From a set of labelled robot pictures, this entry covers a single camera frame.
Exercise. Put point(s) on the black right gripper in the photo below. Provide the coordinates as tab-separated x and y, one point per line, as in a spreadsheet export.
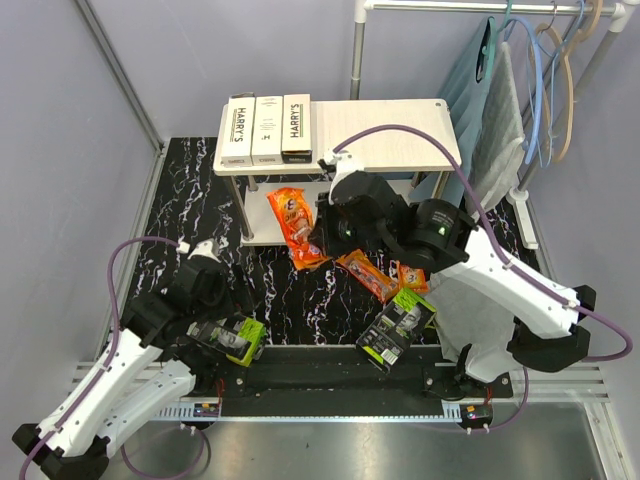
322	230

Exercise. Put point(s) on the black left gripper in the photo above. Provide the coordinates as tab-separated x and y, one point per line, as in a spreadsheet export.
230	308

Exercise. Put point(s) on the black green gillette box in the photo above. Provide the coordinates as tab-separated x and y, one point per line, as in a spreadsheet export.
240	338
394	330

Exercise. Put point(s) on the orange Bic razor pack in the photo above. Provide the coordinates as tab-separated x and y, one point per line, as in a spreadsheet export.
295	219

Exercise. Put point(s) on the white harry's box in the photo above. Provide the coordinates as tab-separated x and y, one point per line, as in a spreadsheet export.
296	143
267	131
238	129

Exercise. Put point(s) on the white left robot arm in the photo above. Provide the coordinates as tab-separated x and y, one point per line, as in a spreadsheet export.
125	388

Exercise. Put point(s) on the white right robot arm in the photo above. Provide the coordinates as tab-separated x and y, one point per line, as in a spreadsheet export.
547	336

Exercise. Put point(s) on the white two-tier shelf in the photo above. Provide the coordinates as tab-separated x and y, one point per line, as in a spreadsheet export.
334	122

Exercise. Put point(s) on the orange Bic pack middle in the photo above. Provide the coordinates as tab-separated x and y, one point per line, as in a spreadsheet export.
375	281

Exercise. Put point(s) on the orange Bic pack right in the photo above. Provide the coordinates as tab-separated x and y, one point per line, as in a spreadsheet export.
413	279

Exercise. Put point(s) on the grey hanging towel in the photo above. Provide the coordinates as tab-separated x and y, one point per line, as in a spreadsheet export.
499	151

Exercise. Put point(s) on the teal hanging garment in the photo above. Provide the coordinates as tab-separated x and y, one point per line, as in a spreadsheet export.
466	88

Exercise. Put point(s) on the blue clothes hanger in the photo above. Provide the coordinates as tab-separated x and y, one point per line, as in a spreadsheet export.
537	77

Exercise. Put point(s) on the wooden clothes hanger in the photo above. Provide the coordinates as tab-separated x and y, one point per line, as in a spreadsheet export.
559	94

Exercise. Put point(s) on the metal clothes rack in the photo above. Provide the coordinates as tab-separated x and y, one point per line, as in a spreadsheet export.
518	194

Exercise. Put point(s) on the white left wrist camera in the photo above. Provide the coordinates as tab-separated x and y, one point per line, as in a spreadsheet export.
208	248

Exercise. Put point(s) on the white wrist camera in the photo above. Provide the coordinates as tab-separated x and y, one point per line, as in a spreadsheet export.
339	165
208	248

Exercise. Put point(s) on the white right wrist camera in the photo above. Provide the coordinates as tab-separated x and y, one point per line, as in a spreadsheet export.
339	165

